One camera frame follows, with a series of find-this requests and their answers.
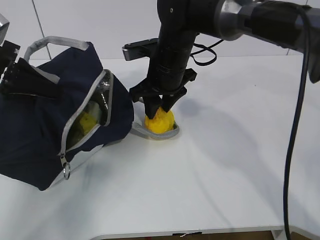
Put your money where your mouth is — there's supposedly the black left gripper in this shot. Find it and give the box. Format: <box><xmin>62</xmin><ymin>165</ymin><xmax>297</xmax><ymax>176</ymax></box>
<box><xmin>0</xmin><ymin>40</ymin><xmax>62</xmax><ymax>99</ymax></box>

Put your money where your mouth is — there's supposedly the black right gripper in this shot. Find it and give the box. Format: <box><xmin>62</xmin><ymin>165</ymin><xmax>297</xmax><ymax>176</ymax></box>
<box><xmin>129</xmin><ymin>68</ymin><xmax>197</xmax><ymax>119</ymax></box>

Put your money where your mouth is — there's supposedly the yellow pear-shaped fruit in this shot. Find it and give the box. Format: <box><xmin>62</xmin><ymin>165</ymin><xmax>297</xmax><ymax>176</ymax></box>
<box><xmin>144</xmin><ymin>107</ymin><xmax>175</xmax><ymax>134</ymax></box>

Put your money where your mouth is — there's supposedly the navy blue lunch bag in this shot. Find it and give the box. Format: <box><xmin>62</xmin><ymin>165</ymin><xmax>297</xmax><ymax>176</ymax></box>
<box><xmin>0</xmin><ymin>35</ymin><xmax>181</xmax><ymax>192</ymax></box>

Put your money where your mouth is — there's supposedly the green lid glass container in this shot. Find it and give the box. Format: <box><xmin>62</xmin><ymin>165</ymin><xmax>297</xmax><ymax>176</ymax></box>
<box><xmin>87</xmin><ymin>101</ymin><xmax>102</xmax><ymax>122</ymax></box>

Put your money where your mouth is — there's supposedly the yellow banana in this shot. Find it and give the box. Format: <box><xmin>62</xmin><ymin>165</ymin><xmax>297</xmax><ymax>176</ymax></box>
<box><xmin>78</xmin><ymin>111</ymin><xmax>98</xmax><ymax>136</ymax></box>

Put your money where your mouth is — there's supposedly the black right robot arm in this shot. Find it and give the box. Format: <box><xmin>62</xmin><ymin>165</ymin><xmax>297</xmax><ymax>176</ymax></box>
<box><xmin>122</xmin><ymin>0</ymin><xmax>320</xmax><ymax>118</ymax></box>

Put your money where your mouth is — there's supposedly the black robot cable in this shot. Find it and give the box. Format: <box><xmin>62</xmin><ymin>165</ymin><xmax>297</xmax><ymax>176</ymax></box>
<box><xmin>191</xmin><ymin>4</ymin><xmax>311</xmax><ymax>240</ymax></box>

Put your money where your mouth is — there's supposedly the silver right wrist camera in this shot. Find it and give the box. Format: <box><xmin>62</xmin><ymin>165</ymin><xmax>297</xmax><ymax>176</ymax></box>
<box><xmin>122</xmin><ymin>38</ymin><xmax>158</xmax><ymax>61</ymax></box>

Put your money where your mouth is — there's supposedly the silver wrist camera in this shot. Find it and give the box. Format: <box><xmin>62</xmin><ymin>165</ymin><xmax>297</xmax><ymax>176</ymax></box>
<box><xmin>122</xmin><ymin>38</ymin><xmax>158</xmax><ymax>61</ymax></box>
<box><xmin>0</xmin><ymin>14</ymin><xmax>10</xmax><ymax>45</ymax></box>

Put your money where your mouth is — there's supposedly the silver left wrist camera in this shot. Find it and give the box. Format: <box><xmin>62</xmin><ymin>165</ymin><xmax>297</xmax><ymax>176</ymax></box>
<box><xmin>0</xmin><ymin>14</ymin><xmax>10</xmax><ymax>45</ymax></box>

